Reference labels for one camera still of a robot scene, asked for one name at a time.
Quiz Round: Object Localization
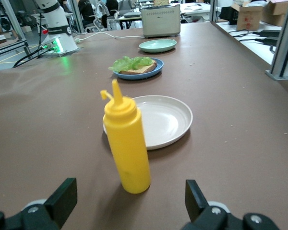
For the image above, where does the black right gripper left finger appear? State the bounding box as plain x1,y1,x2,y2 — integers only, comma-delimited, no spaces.
0,177,78,230

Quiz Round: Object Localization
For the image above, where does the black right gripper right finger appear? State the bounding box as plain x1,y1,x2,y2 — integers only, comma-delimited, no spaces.
181,179,281,230

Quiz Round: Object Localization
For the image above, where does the yellow squeeze bottle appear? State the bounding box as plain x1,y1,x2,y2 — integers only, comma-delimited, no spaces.
100,79,151,195

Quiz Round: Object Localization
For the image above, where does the green lettuce leaf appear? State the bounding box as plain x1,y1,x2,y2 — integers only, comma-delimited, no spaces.
108,56,154,72

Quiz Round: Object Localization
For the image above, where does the beige round plate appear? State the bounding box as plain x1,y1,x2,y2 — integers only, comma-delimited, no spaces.
102,95,193,151

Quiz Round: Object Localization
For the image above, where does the blue round plate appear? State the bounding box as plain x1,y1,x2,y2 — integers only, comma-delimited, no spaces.
112,58,164,81

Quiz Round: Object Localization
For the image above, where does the pale green round plate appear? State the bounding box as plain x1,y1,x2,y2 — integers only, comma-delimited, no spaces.
138,39,178,53

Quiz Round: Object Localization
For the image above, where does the black power adapter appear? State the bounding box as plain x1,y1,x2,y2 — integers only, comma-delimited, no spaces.
261,30,282,38

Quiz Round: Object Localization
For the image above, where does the beige metal toaster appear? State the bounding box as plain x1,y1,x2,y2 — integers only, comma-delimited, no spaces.
141,2,181,39

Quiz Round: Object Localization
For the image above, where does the seated person in dark clothes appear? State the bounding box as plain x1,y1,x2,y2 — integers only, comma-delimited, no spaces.
78,0,96,32

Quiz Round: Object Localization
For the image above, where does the cardboard box with red print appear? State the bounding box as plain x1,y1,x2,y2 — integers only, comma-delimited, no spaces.
236,2,264,31

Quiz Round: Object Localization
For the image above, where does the plain cardboard box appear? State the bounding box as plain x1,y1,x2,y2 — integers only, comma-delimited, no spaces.
264,0,288,26

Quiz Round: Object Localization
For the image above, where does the black base power cable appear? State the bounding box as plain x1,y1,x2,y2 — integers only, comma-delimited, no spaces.
13,51,51,69

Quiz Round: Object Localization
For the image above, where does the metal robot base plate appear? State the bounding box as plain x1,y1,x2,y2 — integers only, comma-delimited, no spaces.
39,45,84,58

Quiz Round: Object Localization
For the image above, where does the white power cord with plug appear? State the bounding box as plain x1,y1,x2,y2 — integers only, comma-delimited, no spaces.
74,31,144,44

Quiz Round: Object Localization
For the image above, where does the aluminium camera post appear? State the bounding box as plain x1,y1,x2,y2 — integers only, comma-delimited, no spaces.
265,0,288,81

